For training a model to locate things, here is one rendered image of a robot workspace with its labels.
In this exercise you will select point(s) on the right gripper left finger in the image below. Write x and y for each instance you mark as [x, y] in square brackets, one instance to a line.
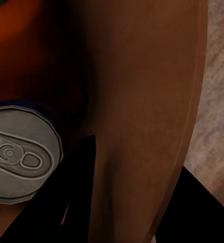
[59, 212]

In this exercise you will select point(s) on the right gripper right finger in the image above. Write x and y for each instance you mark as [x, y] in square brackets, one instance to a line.
[193, 215]

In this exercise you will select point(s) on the trash can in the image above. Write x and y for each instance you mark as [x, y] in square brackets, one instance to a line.
[142, 66]

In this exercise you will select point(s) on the can of soda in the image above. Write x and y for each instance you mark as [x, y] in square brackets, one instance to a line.
[33, 142]
[70, 103]
[34, 60]

